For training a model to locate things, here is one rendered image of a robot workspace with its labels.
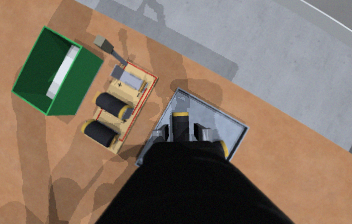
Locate green open box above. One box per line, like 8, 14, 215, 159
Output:
11, 26, 104, 116

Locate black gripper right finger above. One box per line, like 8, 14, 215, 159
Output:
194, 123, 212, 142

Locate black battery with yellow end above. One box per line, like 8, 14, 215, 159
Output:
213, 140, 228, 157
96, 92, 132, 120
81, 119, 118, 148
172, 112, 190, 142

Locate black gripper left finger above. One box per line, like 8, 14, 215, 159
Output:
152, 124, 169, 144

